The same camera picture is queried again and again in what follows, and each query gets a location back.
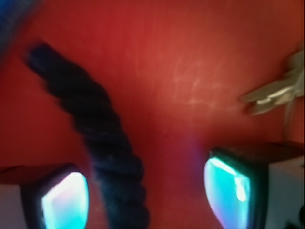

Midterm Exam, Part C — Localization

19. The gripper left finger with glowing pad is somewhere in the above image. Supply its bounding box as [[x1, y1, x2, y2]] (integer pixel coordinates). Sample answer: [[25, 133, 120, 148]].
[[0, 163, 89, 229]]

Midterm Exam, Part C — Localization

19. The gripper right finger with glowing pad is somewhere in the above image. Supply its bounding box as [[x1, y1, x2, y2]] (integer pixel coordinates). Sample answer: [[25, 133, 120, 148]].
[[203, 142, 305, 229]]

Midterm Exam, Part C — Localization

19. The dark blue twisted rope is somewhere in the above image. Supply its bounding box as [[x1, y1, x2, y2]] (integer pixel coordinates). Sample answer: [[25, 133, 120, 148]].
[[25, 42, 151, 229]]

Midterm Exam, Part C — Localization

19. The red plastic tray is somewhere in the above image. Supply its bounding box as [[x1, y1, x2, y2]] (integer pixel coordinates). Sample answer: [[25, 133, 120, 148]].
[[0, 0, 305, 229]]

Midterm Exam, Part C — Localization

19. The blue rectangular sponge block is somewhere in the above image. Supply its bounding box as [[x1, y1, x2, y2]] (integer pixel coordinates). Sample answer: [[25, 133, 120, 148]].
[[0, 0, 43, 63]]

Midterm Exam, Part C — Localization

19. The silver key bunch on ring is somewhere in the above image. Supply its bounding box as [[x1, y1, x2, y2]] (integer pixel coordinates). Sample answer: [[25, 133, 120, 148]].
[[239, 48, 305, 140]]

